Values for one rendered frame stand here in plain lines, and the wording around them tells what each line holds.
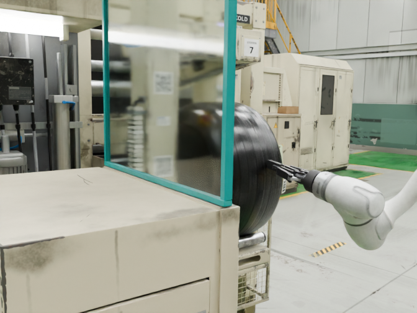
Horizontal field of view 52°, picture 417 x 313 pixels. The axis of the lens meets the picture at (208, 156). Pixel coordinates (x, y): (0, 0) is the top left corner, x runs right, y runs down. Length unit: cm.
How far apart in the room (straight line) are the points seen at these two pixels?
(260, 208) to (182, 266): 89
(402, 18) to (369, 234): 1243
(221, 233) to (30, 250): 32
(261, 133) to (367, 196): 50
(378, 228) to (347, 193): 17
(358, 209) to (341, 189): 8
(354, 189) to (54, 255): 89
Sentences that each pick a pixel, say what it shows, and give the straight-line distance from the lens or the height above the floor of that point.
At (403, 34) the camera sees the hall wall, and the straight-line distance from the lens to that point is 1359.
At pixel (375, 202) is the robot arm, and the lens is 128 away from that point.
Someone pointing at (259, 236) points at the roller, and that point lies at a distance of 177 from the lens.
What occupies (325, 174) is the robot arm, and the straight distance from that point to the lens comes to 137.
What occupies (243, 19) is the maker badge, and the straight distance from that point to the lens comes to 249.
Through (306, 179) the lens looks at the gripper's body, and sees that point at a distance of 140.
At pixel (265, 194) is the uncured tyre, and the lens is 158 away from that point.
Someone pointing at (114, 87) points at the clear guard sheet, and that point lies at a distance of 116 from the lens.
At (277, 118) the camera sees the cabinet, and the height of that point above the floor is 119.
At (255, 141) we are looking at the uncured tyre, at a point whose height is 131.
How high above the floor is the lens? 146
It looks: 8 degrees down
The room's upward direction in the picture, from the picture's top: 1 degrees clockwise
